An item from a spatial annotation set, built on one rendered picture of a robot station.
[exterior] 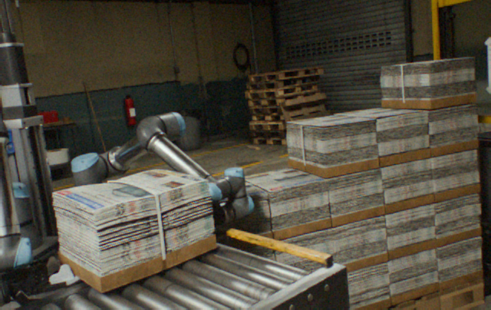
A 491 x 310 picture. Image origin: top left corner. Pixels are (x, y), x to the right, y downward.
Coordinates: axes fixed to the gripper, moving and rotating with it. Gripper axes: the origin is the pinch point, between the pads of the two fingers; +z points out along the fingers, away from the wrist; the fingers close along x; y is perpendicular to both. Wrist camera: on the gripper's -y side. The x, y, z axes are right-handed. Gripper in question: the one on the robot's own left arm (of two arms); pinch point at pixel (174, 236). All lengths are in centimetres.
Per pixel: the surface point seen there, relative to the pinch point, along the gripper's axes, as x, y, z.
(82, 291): 12.7, -0.6, 38.8
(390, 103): -2, 29, -144
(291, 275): 53, -1, -1
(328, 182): 5, 1, -80
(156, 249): 21.9, 6.8, 19.9
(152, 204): 22.8, 20.2, 20.0
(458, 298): 31, -72, -144
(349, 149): 9, 15, -91
